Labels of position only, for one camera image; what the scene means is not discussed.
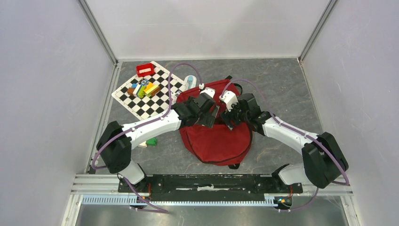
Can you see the red backpack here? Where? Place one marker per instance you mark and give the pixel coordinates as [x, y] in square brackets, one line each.
[218, 145]

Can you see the light blue pamphlet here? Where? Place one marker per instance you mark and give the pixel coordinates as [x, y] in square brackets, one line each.
[191, 81]

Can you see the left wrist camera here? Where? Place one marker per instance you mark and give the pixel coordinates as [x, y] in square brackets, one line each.
[208, 91]

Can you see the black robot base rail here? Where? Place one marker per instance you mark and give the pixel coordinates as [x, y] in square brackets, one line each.
[213, 187]

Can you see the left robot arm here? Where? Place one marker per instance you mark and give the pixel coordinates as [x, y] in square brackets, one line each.
[117, 141]

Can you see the toy block train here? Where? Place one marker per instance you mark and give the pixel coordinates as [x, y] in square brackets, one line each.
[149, 142]

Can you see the colourful toy block cluster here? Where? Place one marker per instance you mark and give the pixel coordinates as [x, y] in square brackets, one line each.
[143, 88]

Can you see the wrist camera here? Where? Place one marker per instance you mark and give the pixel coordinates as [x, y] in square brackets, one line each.
[208, 91]
[229, 98]

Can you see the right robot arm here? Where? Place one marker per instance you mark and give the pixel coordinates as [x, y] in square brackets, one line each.
[323, 159]

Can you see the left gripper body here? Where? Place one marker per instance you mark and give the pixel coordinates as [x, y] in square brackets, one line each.
[190, 99]

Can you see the black white chess mat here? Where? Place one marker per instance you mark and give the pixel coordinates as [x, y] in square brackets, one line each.
[143, 108]

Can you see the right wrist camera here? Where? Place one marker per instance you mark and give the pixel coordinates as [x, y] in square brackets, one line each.
[229, 98]

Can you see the red plastic box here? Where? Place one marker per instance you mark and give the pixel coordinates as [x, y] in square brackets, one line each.
[145, 70]

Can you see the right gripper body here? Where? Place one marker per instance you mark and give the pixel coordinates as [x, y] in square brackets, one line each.
[244, 117]

